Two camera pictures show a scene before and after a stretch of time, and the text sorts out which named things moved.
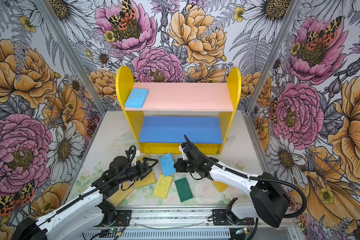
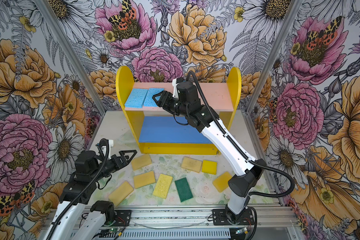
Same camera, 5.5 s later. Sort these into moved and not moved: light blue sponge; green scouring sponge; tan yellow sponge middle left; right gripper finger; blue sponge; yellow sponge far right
Moved: blue sponge; right gripper finger
Not moved: tan yellow sponge middle left; light blue sponge; green scouring sponge; yellow sponge far right
